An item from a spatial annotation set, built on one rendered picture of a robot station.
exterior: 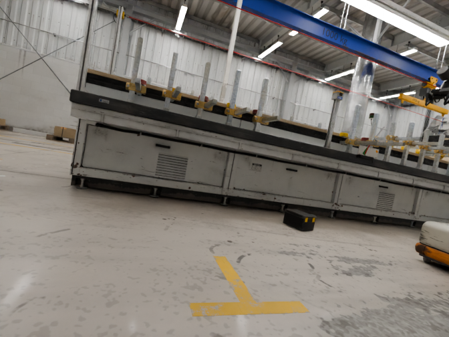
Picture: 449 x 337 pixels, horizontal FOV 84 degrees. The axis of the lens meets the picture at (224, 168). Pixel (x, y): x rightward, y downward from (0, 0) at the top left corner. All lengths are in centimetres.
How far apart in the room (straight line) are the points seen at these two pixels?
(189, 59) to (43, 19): 441
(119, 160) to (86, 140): 28
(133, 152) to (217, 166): 73
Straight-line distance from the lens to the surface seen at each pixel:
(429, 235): 215
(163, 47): 962
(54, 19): 1006
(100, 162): 219
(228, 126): 198
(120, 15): 327
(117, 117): 194
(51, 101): 952
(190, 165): 220
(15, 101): 982
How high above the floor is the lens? 46
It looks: 3 degrees down
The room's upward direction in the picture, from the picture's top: 11 degrees clockwise
